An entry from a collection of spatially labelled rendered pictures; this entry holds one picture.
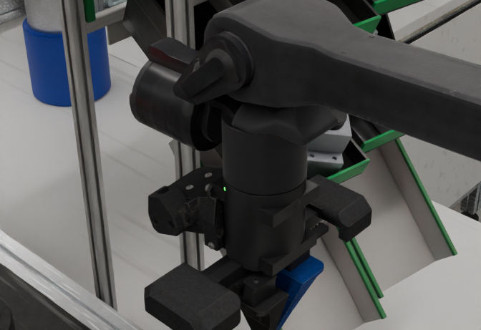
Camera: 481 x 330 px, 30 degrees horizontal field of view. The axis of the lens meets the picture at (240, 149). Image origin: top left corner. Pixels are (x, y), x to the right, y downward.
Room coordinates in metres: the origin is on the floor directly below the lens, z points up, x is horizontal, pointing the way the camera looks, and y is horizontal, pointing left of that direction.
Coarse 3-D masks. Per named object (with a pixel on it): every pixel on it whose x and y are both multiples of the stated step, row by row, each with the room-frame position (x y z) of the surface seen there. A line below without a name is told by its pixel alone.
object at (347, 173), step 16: (128, 0) 0.90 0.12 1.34; (144, 0) 0.87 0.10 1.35; (160, 0) 0.92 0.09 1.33; (128, 16) 0.90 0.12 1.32; (144, 16) 0.87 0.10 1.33; (160, 16) 0.84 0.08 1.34; (208, 16) 0.95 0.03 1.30; (144, 32) 0.87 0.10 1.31; (160, 32) 0.85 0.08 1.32; (144, 48) 0.87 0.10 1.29; (352, 144) 0.79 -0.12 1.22; (352, 160) 0.79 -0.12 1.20; (368, 160) 0.78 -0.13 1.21; (336, 176) 0.75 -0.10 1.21; (352, 176) 0.77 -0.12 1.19
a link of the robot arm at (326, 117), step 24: (216, 120) 0.52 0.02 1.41; (240, 120) 0.49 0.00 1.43; (264, 120) 0.48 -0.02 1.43; (288, 120) 0.47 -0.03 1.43; (312, 120) 0.48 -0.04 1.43; (336, 120) 0.49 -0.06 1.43; (240, 144) 0.48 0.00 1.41; (264, 144) 0.48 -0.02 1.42; (288, 144) 0.48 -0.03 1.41; (240, 168) 0.48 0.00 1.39; (264, 168) 0.48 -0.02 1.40; (288, 168) 0.48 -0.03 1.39; (264, 192) 0.48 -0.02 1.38
